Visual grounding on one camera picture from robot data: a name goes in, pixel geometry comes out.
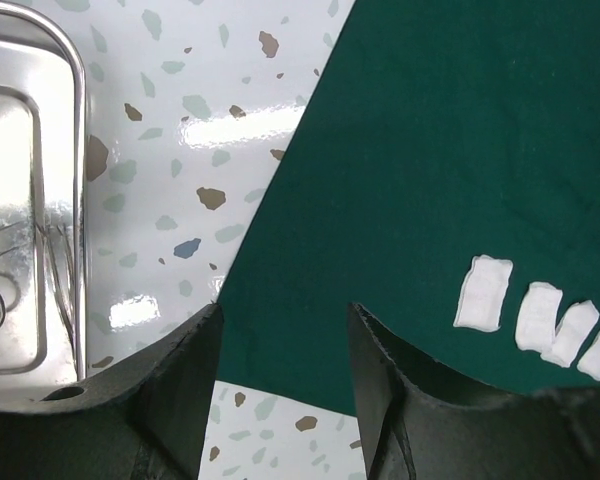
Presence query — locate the green surgical drape cloth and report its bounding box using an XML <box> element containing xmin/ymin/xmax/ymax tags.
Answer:
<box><xmin>218</xmin><ymin>1</ymin><xmax>600</xmax><ymax>414</ymax></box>

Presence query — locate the steel scalpel handle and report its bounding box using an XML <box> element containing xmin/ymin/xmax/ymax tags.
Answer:
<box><xmin>36</xmin><ymin>223</ymin><xmax>76</xmax><ymax>351</ymax></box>

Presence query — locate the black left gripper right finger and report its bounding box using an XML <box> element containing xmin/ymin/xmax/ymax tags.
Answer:
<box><xmin>347</xmin><ymin>303</ymin><xmax>600</xmax><ymax>479</ymax></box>

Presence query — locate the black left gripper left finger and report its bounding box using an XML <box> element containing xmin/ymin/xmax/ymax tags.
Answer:
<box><xmin>0</xmin><ymin>303</ymin><xmax>224</xmax><ymax>479</ymax></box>

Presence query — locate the stainless steel instrument tray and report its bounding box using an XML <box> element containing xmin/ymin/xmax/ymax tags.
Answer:
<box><xmin>0</xmin><ymin>1</ymin><xmax>88</xmax><ymax>408</ymax></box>

